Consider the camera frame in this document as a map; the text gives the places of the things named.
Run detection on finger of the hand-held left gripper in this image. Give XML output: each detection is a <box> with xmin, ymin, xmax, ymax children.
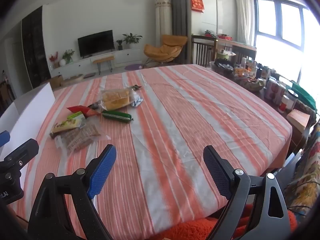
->
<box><xmin>0</xmin><ymin>138</ymin><xmax>39</xmax><ymax>174</ymax></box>
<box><xmin>0</xmin><ymin>131</ymin><xmax>11</xmax><ymax>147</ymax></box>

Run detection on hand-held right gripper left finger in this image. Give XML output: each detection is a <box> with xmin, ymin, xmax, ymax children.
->
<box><xmin>27</xmin><ymin>144</ymin><xmax>117</xmax><ymax>240</ymax></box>

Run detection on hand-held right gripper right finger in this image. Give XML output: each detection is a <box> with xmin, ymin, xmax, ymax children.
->
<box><xmin>203</xmin><ymin>145</ymin><xmax>292</xmax><ymax>240</ymax></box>

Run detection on clear packet of bread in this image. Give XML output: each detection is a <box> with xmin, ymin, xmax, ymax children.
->
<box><xmin>99</xmin><ymin>87</ymin><xmax>137</xmax><ymax>111</ymax></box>

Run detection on large clear packet brown wafers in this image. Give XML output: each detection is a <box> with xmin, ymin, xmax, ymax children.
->
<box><xmin>55</xmin><ymin>129</ymin><xmax>112</xmax><ymax>158</ymax></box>

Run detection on small clear packet brown wafers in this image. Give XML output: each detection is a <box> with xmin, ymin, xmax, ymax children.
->
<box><xmin>81</xmin><ymin>123</ymin><xmax>102</xmax><ymax>138</ymax></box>

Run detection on black yellow snack bar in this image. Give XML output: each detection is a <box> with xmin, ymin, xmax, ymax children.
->
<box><xmin>49</xmin><ymin>118</ymin><xmax>83</xmax><ymax>138</ymax></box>

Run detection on green sausage packet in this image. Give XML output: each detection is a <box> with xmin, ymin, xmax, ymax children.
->
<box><xmin>101</xmin><ymin>109</ymin><xmax>134</xmax><ymax>124</ymax></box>

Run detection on orange grey striped blanket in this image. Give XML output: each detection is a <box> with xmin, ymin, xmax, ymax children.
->
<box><xmin>9</xmin><ymin>64</ymin><xmax>293</xmax><ymax>239</ymax></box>

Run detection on small green snack packet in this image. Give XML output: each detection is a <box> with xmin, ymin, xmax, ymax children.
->
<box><xmin>67</xmin><ymin>112</ymin><xmax>85</xmax><ymax>121</ymax></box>

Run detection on orange fuzzy blanket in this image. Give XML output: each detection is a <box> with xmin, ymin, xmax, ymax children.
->
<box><xmin>160</xmin><ymin>204</ymin><xmax>298</xmax><ymax>240</ymax></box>

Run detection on red snack packet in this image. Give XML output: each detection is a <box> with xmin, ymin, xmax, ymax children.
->
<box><xmin>66</xmin><ymin>104</ymin><xmax>100</xmax><ymax>118</ymax></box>

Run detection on cardboard box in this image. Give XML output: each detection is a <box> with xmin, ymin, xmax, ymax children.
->
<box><xmin>47</xmin><ymin>74</ymin><xmax>64</xmax><ymax>89</ymax></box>

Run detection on blue white snack packet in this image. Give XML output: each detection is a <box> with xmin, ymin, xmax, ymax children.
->
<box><xmin>130</xmin><ymin>94</ymin><xmax>143</xmax><ymax>107</ymax></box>

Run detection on floral cushion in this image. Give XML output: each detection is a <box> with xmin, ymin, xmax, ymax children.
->
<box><xmin>285</xmin><ymin>122</ymin><xmax>320</xmax><ymax>218</ymax></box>

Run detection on basket of packets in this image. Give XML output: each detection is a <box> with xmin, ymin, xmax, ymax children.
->
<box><xmin>234</xmin><ymin>74</ymin><xmax>265</xmax><ymax>92</ymax></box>

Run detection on black display cabinet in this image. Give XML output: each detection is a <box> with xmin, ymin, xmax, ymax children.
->
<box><xmin>21</xmin><ymin>6</ymin><xmax>52</xmax><ymax>87</ymax></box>

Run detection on red flowers in vase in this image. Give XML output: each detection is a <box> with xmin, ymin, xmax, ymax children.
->
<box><xmin>49</xmin><ymin>52</ymin><xmax>59</xmax><ymax>68</ymax></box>

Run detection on tan flat box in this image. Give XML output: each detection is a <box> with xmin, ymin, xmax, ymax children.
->
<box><xmin>286</xmin><ymin>109</ymin><xmax>312</xmax><ymax>133</ymax></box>

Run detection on jar with red label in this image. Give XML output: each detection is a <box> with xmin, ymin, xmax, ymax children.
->
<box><xmin>278</xmin><ymin>90</ymin><xmax>299</xmax><ymax>114</ymax></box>

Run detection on red printed tin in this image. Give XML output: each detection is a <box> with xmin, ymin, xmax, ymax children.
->
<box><xmin>274</xmin><ymin>82</ymin><xmax>287</xmax><ymax>105</ymax></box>
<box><xmin>265</xmin><ymin>79</ymin><xmax>278</xmax><ymax>100</ymax></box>

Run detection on black bowl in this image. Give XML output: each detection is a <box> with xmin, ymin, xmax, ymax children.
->
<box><xmin>212</xmin><ymin>58</ymin><xmax>235</xmax><ymax>75</ymax></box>

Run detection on green plant in white vase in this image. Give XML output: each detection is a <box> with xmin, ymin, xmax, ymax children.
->
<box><xmin>61</xmin><ymin>49</ymin><xmax>75</xmax><ymax>65</ymax></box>

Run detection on cluster of bottles and jars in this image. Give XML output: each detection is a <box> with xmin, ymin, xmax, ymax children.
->
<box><xmin>235</xmin><ymin>57</ymin><xmax>275</xmax><ymax>80</ymax></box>

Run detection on wooden bench with metal legs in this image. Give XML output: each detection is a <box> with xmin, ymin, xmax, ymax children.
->
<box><xmin>92</xmin><ymin>56</ymin><xmax>115</xmax><ymax>75</ymax></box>

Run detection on green cloth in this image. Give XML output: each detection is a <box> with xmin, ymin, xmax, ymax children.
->
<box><xmin>290</xmin><ymin>80</ymin><xmax>317</xmax><ymax>112</ymax></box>

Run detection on white television cabinet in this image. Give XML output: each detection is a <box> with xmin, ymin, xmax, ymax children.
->
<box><xmin>50</xmin><ymin>48</ymin><xmax>143</xmax><ymax>79</ymax></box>

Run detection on dark slatted wooden chair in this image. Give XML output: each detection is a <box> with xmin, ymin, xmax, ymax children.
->
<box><xmin>231</xmin><ymin>44</ymin><xmax>257</xmax><ymax>64</ymax></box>
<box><xmin>191</xmin><ymin>35</ymin><xmax>217</xmax><ymax>67</ymax></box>

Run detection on wooden dining table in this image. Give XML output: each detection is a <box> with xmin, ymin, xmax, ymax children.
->
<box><xmin>215</xmin><ymin>38</ymin><xmax>257</xmax><ymax>55</ymax></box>

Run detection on black television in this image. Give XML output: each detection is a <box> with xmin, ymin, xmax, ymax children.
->
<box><xmin>77</xmin><ymin>30</ymin><xmax>115</xmax><ymax>57</ymax></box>

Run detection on orange lounge chair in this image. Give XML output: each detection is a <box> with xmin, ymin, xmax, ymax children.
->
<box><xmin>143</xmin><ymin>34</ymin><xmax>188</xmax><ymax>67</ymax></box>

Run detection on large potted green plant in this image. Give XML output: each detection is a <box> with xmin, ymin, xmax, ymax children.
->
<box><xmin>122</xmin><ymin>32</ymin><xmax>143</xmax><ymax>49</ymax></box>

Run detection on white curtain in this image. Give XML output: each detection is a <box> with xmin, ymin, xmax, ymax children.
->
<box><xmin>234</xmin><ymin>0</ymin><xmax>257</xmax><ymax>47</ymax></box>

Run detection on tall covered air conditioner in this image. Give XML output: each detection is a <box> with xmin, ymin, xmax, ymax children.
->
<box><xmin>154</xmin><ymin>0</ymin><xmax>173</xmax><ymax>47</ymax></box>

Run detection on large window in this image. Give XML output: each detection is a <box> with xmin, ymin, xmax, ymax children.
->
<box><xmin>252</xmin><ymin>0</ymin><xmax>320</xmax><ymax>98</ymax></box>

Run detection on grey curtain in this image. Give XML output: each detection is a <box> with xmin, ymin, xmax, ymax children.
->
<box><xmin>165</xmin><ymin>0</ymin><xmax>192</xmax><ymax>64</ymax></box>

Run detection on red wall hanging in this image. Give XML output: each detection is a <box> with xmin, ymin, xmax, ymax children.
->
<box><xmin>190</xmin><ymin>0</ymin><xmax>205</xmax><ymax>13</ymax></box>

